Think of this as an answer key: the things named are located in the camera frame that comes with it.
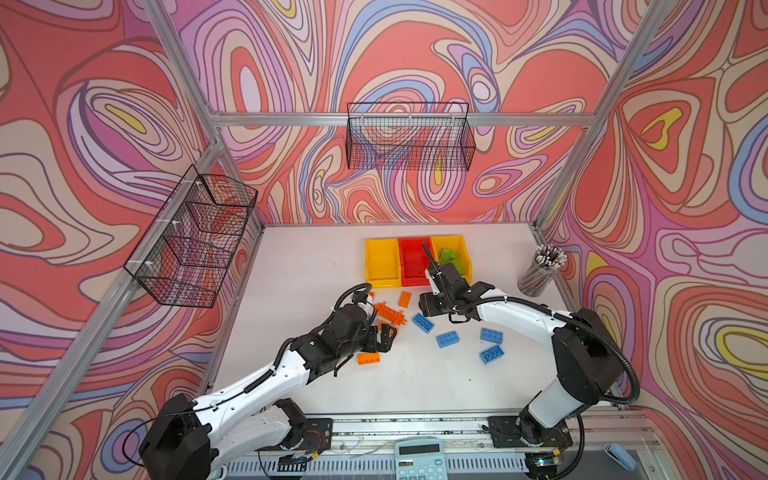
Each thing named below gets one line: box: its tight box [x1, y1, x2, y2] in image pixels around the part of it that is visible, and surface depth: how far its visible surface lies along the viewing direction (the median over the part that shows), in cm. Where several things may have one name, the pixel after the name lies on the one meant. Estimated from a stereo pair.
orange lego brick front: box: [357, 352, 381, 366], surface depth 86 cm
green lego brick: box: [439, 248, 465, 276], surface depth 107 cm
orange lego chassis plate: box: [374, 301, 408, 326], surface depth 95 cm
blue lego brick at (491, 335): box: [480, 328, 504, 344], surface depth 90 cm
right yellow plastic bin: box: [430, 235, 473, 285], surface depth 107 cm
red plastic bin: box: [398, 237, 435, 287], surface depth 103 cm
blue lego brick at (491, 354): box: [480, 345, 505, 364], surface depth 88 cm
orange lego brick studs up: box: [398, 291, 412, 309], surface depth 100 cm
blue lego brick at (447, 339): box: [436, 330, 460, 349], surface depth 90 cm
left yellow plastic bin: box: [365, 238, 402, 288], surface depth 107 cm
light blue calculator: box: [394, 439, 448, 480], surface depth 69 cm
